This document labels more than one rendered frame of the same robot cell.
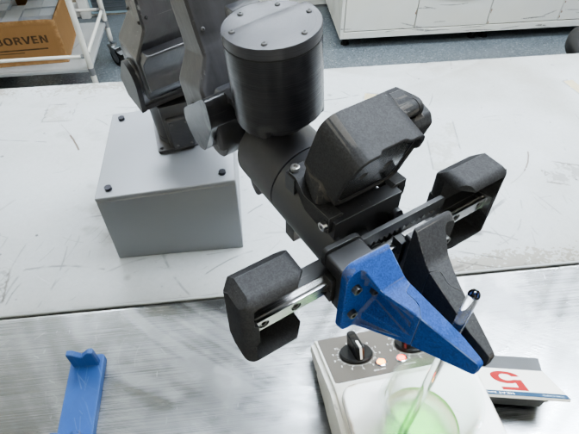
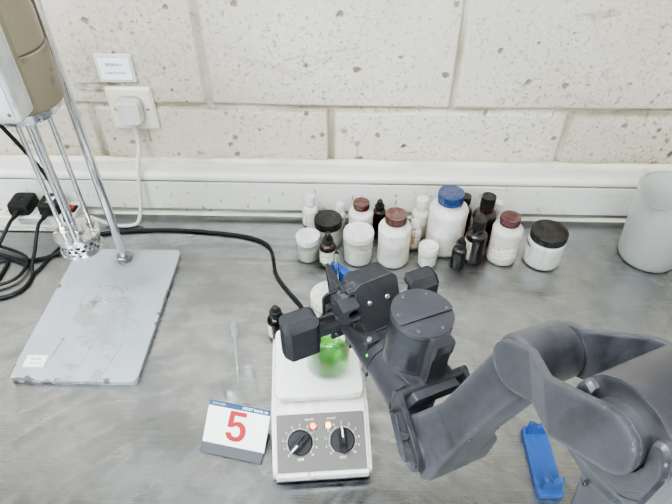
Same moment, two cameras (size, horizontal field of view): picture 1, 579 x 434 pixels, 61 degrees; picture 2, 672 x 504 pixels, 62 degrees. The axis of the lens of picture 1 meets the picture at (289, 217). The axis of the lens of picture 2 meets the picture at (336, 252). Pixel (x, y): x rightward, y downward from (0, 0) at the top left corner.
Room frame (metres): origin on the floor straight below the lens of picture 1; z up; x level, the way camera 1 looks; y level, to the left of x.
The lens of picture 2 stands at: (0.60, -0.02, 1.63)
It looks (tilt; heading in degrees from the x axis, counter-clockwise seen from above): 42 degrees down; 188
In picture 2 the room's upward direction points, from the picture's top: straight up
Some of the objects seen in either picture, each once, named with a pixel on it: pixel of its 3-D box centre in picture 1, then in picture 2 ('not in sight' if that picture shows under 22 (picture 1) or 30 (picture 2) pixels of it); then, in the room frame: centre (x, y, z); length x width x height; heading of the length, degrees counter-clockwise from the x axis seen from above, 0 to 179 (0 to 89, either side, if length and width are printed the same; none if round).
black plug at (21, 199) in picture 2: not in sight; (20, 206); (-0.19, -0.76, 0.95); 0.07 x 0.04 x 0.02; 6
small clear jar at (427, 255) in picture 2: not in sight; (427, 254); (-0.19, 0.04, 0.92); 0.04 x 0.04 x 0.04
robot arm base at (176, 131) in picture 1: (176, 113); not in sight; (0.48, 0.13, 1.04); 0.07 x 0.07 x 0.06; 16
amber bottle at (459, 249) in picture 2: not in sight; (459, 252); (-0.19, 0.10, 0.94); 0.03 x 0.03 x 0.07
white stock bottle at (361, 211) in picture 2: not in sight; (360, 219); (-0.25, -0.09, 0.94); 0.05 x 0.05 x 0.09
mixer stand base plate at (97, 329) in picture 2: not in sight; (104, 308); (0.01, -0.51, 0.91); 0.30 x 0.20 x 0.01; 6
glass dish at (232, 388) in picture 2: not in sight; (239, 381); (0.12, -0.23, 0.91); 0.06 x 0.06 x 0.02
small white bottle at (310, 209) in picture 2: not in sight; (310, 212); (-0.26, -0.19, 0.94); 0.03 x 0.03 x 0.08
